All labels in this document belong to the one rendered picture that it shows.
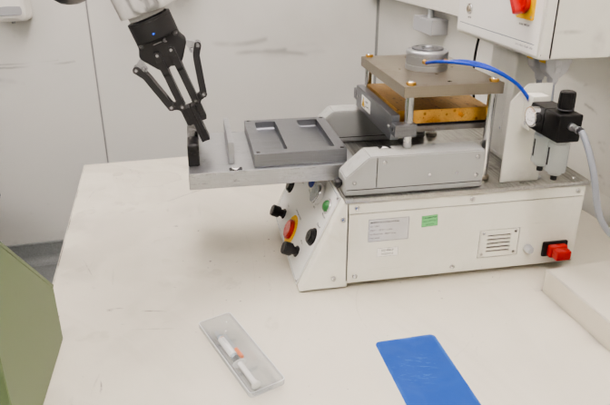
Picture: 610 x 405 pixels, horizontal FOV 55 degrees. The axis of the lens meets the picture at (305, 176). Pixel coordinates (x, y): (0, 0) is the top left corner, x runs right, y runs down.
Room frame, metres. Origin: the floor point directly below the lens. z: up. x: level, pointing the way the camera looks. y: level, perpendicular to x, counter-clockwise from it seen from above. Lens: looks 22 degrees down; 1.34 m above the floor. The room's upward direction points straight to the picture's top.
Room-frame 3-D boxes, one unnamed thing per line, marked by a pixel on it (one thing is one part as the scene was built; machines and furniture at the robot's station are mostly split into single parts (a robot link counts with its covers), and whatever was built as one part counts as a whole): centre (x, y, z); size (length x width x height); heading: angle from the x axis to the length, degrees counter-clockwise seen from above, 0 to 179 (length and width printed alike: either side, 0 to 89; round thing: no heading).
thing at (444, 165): (0.95, -0.18, 0.97); 0.26 x 0.05 x 0.07; 100
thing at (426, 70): (1.09, -0.26, 1.08); 0.31 x 0.24 x 0.13; 10
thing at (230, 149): (1.05, 0.07, 0.97); 0.30 x 0.22 x 0.08; 100
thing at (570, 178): (1.11, -0.26, 0.93); 0.46 x 0.35 x 0.01; 100
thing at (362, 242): (1.09, -0.23, 0.84); 0.53 x 0.37 x 0.17; 100
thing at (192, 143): (1.02, 0.21, 0.99); 0.15 x 0.02 x 0.04; 10
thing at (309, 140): (1.06, 0.02, 0.98); 0.20 x 0.17 x 0.03; 10
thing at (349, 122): (1.23, -0.14, 0.97); 0.25 x 0.05 x 0.07; 100
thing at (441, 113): (1.10, -0.23, 1.07); 0.22 x 0.17 x 0.10; 10
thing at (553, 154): (0.91, -0.40, 1.05); 0.15 x 0.05 x 0.15; 10
